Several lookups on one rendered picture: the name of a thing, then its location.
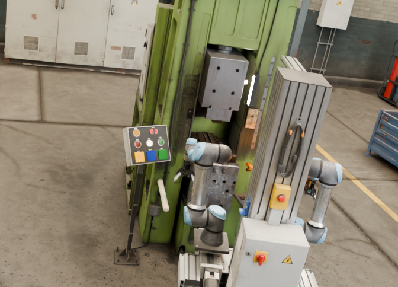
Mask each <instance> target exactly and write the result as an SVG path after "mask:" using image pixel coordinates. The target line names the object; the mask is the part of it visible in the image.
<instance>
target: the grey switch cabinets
mask: <svg viewBox="0 0 398 287"><path fill-rule="evenodd" d="M158 1H159V0H7V12H6V25H5V49H4V52H5V63H14V64H22V65H35V66H48V67H55V68H68V69H80V70H88V71H101V72H113V73H121V74H134V75H140V74H141V72H142V64H143V56H144V51H145V48H144V47H143V46H144V42H145V41H146V37H145V33H146V29H147V27H148V23H155V15H156V7H157V3H158Z"/></svg>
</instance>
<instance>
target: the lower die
mask: <svg viewBox="0 0 398 287"><path fill-rule="evenodd" d="M207 133H208V132H207ZM195 134H196V136H197V139H198V142H205V143H208V141H207V139H206V136H205V134H204V132H203V131H202V132H196V133H195ZM208 135H209V137H210V139H211V141H212V143H213V144H218V142H216V140H215V137H214V134H213V133H208ZM198 142H197V143H198Z"/></svg>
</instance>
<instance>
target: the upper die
mask: <svg viewBox="0 0 398 287"><path fill-rule="evenodd" d="M197 103H198V105H199V106H200V109H201V111H202V112H203V115H204V117H205V119H210V120H221V121H227V122H229V121H230V118H231V115H232V110H231V109H230V108H229V109H228V110H225V109H214V108H211V107H210V106H209V108H208V107H201V105H200V103H199V101H198V99H197Z"/></svg>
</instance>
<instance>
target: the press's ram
mask: <svg viewBox="0 0 398 287"><path fill-rule="evenodd" d="M214 47H215V45H211V44H208V45H207V50H206V56H205V60H204V66H203V72H202V76H201V82H200V88H199V92H198V98H197V99H198V101H199V103H200V105H201V107H208V108H209V106H210V107H211V108H214V109H225V110H228V109H229V108H230V109H231V110H235V111H238V110H239V105H240V100H241V96H242V91H243V86H244V84H247V83H248V80H247V79H245V78H246V73H247V69H248V64H249V62H248V60H247V59H246V58H245V57H244V56H243V55H242V54H241V53H240V52H239V51H238V50H237V48H232V53H223V52H218V51H216V50H214Z"/></svg>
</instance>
